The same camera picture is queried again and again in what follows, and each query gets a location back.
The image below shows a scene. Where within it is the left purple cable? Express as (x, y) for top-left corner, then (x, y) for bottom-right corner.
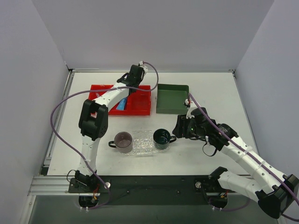
(50, 61), (159, 210)

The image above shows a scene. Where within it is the mauve mug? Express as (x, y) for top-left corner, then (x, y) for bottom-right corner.
(108, 132), (133, 154)

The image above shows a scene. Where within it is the blue toothpaste tube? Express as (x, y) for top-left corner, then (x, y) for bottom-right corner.
(116, 98), (127, 111)

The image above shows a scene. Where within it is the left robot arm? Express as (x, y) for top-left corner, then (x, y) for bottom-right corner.
(75, 64), (148, 192)

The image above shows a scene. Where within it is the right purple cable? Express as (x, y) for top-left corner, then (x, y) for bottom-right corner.
(188, 92), (299, 222)

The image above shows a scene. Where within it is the green plastic bin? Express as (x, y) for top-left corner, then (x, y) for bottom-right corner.
(156, 84), (189, 114)

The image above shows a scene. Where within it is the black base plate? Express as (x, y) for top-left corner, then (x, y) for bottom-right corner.
(68, 175), (226, 205)

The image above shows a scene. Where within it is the aluminium table frame rail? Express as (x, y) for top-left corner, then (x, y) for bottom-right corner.
(28, 176), (71, 196)

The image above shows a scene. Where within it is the purple cable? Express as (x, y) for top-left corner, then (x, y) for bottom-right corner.
(188, 92), (299, 222)
(50, 61), (159, 210)

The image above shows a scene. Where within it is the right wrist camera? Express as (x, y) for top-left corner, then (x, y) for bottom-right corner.
(184, 98), (198, 119)

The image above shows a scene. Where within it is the clear textured oval tray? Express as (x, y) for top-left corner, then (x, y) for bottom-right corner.
(121, 130), (169, 156)

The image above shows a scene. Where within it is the dark green mug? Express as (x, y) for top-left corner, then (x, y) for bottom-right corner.
(153, 128), (177, 150)

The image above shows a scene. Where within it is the red compartment bin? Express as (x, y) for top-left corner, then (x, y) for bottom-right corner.
(88, 84), (151, 116)

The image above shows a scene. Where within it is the clear textured holder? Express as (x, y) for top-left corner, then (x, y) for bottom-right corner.
(132, 130), (154, 149)

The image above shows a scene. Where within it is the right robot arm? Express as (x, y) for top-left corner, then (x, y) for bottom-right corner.
(172, 108), (299, 219)

